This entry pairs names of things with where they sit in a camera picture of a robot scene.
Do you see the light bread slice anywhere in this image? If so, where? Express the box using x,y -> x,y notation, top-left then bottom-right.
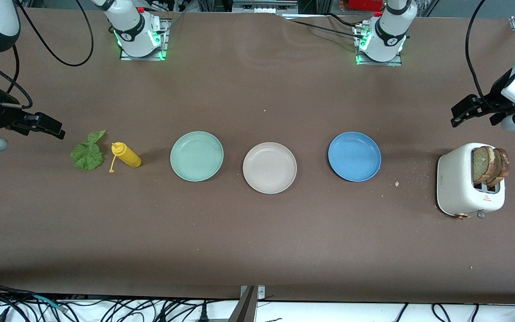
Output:
472,146 -> 498,185

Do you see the green lettuce leaf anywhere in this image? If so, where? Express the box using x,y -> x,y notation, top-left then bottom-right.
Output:
71,130 -> 107,171

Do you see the dark crust bread slice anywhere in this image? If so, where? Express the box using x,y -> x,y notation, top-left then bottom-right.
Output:
490,148 -> 511,188

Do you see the yellow mustard squeeze bottle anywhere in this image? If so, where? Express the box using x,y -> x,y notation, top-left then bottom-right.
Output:
109,142 -> 142,173

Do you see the blue plate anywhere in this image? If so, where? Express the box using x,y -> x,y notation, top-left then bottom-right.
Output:
328,131 -> 382,182

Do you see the mint green plate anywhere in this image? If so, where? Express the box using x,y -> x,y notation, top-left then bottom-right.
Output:
170,131 -> 224,182

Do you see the beige plate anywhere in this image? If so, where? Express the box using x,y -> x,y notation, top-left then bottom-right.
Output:
242,142 -> 298,195

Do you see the white toaster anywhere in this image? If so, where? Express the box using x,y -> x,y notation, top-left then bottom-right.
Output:
436,143 -> 506,220

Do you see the red box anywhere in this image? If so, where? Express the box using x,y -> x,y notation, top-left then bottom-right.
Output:
347,0 -> 384,12

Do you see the grey metal box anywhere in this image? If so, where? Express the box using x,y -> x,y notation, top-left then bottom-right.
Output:
232,0 -> 298,14

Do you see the grey aluminium bar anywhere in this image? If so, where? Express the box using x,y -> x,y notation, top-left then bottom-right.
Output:
227,285 -> 258,322

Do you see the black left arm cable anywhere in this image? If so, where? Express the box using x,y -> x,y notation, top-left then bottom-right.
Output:
464,0 -> 515,110

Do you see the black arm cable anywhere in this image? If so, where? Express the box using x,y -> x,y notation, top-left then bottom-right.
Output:
464,0 -> 515,110
0,0 -> 94,110

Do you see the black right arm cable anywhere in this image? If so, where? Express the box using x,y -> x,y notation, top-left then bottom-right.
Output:
0,0 -> 94,110

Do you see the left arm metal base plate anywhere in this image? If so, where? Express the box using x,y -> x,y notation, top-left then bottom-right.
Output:
354,25 -> 403,67

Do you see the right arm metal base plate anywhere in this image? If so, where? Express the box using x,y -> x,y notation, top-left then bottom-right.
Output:
119,18 -> 169,61

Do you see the short black base cable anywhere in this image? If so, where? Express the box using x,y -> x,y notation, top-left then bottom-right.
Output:
327,13 -> 357,28

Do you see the long black base cable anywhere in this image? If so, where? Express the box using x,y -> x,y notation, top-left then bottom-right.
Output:
291,19 -> 366,38

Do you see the teal cable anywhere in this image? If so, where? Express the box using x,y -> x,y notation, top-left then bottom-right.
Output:
32,294 -> 68,312

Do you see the small metal bracket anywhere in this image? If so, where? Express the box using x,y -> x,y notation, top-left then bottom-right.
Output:
240,285 -> 266,301

